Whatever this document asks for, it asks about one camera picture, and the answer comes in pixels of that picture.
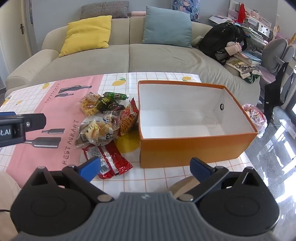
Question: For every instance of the cluttered shelf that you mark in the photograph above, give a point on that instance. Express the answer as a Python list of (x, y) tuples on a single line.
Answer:
[(252, 27)]

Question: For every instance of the red snack packet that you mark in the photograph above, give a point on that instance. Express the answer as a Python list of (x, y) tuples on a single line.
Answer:
[(118, 160), (93, 151)]

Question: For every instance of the stack of books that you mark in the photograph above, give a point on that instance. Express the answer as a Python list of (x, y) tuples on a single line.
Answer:
[(247, 58)]

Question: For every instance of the pink and white checked tablecloth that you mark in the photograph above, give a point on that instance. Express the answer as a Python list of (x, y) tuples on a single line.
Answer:
[(37, 150)]

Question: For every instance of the printed tote bag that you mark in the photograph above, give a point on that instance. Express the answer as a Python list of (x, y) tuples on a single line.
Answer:
[(245, 69)]

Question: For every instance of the grey checkered pillow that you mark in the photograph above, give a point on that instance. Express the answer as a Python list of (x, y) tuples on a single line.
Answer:
[(104, 9)]

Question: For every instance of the clear bag of pastries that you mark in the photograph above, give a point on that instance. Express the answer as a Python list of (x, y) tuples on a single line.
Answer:
[(99, 129)]

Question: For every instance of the orange cardboard box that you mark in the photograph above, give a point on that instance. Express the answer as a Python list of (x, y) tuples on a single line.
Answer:
[(189, 146)]

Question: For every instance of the red bag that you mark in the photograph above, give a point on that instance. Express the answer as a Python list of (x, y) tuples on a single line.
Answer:
[(241, 12)]

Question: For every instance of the yellow pillow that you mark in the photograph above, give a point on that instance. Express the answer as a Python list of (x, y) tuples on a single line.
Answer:
[(86, 34)]

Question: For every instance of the green sausage stick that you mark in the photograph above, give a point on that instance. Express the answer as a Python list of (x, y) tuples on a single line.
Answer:
[(114, 95)]

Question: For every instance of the grey office chair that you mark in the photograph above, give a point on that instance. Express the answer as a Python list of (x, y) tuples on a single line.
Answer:
[(275, 53)]

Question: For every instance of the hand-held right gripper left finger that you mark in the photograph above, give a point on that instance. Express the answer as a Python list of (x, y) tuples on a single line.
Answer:
[(89, 168)]

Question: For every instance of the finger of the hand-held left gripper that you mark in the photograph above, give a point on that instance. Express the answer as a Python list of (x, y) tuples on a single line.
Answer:
[(34, 121)]

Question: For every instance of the black backpack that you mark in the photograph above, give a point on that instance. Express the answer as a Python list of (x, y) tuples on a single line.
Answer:
[(219, 39)]

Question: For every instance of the beige sofa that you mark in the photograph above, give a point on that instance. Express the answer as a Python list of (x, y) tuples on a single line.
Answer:
[(161, 58)]

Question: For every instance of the dark green snack packet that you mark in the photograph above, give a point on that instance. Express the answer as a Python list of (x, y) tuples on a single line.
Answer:
[(103, 103)]

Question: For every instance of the dark brown snack packet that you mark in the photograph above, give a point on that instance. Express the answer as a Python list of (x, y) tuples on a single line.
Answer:
[(115, 107)]

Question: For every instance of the pink plastic bag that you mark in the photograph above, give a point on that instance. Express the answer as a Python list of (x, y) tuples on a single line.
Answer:
[(257, 118)]

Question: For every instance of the black garment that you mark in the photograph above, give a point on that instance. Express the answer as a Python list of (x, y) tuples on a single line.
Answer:
[(275, 92)]

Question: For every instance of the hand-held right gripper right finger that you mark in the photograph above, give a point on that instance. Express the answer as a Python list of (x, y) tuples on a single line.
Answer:
[(199, 168)]

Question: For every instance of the yellow snack packet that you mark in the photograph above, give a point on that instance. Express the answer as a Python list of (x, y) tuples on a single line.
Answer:
[(89, 105)]

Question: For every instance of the blue pillow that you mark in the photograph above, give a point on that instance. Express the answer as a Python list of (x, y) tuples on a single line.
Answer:
[(166, 26)]

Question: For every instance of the pink cushion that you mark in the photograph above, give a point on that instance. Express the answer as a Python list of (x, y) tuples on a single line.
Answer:
[(137, 14)]

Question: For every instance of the wall poster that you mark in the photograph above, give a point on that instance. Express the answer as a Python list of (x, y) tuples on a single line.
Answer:
[(185, 7)]

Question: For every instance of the orange stick snack bag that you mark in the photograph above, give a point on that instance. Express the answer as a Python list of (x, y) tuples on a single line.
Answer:
[(128, 119)]

